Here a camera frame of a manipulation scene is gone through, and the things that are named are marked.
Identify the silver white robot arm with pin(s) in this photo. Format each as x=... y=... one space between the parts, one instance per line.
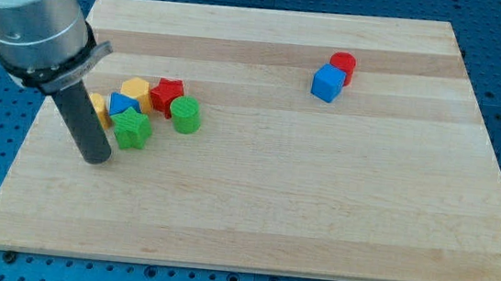
x=49 y=45

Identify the red cylinder block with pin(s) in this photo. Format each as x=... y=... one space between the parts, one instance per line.
x=345 y=62

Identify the green cylinder block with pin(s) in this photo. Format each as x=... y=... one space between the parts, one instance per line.
x=185 y=114

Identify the blue cube block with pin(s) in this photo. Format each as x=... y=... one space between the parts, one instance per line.
x=327 y=82

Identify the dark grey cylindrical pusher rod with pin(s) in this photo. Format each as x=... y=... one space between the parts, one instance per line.
x=79 y=115

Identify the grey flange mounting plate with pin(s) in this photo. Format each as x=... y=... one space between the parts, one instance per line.
x=34 y=69

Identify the yellow hexagon block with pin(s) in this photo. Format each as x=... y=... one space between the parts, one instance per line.
x=138 y=89

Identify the red star block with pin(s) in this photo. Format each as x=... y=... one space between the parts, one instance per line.
x=164 y=93

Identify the blue triangle block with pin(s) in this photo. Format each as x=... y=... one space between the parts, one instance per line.
x=119 y=103

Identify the wooden board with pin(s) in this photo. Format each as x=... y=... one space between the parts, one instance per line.
x=394 y=180

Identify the yellow block behind rod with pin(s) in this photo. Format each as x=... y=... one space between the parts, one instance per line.
x=99 y=104

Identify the green star block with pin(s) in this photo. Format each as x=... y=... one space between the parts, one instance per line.
x=132 y=129

